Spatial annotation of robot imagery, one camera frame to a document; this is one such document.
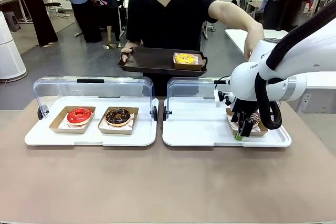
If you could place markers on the dark brown serving tray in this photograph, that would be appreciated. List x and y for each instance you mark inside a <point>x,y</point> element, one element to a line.
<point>152,61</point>

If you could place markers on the bystander in black trousers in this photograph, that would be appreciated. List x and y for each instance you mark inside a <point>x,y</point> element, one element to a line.
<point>42,16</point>

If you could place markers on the grey stool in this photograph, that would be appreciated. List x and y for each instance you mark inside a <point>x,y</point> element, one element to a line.
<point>11,20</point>

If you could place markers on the red glazed donut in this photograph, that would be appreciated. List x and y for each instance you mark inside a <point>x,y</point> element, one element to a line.
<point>79,116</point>

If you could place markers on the black lid hinge knob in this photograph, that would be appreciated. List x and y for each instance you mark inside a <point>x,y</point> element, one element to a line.
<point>155,112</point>
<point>40,112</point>

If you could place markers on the black folding chair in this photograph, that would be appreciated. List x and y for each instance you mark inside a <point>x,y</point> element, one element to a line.
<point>53,6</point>

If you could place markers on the person right hand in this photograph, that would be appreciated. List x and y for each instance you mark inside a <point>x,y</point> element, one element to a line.
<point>126,54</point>

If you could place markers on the person right forearm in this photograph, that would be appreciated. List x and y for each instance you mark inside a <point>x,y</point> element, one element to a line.
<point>132,45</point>

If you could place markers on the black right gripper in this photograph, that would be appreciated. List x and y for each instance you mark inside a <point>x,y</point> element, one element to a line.
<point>244,108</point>

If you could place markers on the person left forearm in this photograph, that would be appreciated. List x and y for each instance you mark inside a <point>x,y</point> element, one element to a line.
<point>254,32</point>

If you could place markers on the clear display case lid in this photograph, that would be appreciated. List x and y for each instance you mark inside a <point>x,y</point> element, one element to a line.
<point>189,87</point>
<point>92,89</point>

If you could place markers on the white printed paper liner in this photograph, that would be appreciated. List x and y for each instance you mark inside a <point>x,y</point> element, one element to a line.
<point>131,121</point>
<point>64,125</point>

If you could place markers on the person in black shirt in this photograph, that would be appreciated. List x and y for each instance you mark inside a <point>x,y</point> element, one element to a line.
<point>170,19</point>

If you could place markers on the brown cardboard donut tray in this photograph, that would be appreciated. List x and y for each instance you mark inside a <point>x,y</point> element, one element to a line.
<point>187,66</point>
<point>258,130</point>
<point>56,127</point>
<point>105,129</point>

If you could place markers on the white air purifier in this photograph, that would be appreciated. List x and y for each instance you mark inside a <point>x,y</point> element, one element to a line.
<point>10,51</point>

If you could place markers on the white side table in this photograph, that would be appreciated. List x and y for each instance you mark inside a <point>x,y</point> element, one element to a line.
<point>236,37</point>

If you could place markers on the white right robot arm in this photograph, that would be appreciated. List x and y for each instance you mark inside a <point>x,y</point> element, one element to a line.
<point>302,58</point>

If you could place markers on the white display case base tray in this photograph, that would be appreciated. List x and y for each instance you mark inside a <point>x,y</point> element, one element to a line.
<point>78,138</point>
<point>197,129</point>

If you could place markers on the chocolate glazed donut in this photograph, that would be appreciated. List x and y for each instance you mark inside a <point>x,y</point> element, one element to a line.
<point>118,116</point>

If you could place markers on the person left hand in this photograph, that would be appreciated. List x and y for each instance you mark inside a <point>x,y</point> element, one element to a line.
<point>248,51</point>

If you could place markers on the yellow sprinkle donut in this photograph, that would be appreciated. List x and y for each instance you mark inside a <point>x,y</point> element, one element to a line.
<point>185,58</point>

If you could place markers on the chocolate rainbow sprinkle donut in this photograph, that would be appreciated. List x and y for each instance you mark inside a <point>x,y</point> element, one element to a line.
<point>255,119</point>

